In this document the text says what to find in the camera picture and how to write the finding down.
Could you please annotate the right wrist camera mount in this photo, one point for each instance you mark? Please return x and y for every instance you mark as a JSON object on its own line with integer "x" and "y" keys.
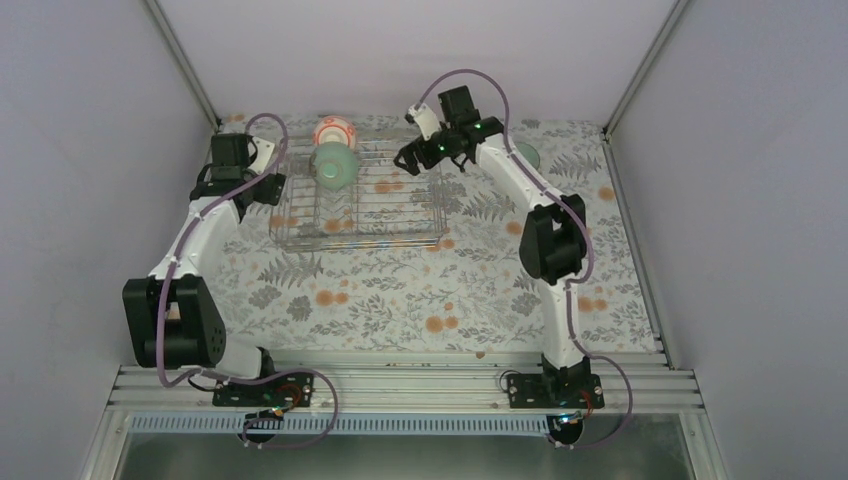
{"x": 427, "y": 121}

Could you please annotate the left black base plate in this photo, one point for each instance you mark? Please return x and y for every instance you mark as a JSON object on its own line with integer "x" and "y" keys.
{"x": 283, "y": 392}

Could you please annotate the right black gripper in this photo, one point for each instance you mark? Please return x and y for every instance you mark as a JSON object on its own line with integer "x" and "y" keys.
{"x": 409, "y": 152}

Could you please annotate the grey slotted cable duct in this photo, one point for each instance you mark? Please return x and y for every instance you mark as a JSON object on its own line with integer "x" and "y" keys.
{"x": 346, "y": 424}

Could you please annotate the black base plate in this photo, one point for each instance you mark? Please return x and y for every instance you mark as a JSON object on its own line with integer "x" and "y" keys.
{"x": 283, "y": 392}
{"x": 540, "y": 391}

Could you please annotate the aluminium rail frame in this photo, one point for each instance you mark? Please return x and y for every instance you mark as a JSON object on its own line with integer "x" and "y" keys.
{"x": 450, "y": 382}

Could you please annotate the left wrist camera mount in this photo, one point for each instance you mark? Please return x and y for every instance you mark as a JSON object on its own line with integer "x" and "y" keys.
{"x": 261, "y": 154}

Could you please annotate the pale green bowl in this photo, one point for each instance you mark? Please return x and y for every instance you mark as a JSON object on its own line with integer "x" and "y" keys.
{"x": 528, "y": 153}
{"x": 334, "y": 166}

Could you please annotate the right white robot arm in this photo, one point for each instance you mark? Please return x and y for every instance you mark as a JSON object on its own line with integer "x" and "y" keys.
{"x": 553, "y": 244}

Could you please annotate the wire dish rack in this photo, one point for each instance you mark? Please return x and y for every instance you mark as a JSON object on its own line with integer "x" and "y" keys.
{"x": 384, "y": 207}

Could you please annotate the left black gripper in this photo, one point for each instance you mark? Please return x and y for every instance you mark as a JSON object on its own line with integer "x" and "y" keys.
{"x": 270, "y": 192}

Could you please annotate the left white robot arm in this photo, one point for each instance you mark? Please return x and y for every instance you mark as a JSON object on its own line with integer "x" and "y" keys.
{"x": 171, "y": 314}

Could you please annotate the red patterned white bowl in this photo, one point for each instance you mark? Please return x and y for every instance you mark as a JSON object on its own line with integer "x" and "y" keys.
{"x": 335, "y": 129}

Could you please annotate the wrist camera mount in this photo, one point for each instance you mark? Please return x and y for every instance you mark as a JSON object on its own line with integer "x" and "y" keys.
{"x": 261, "y": 154}
{"x": 427, "y": 121}

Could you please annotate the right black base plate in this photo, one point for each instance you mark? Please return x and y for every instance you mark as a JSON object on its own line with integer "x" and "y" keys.
{"x": 540, "y": 391}

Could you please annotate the floral tablecloth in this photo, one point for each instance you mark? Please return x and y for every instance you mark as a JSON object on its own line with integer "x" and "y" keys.
{"x": 467, "y": 292}

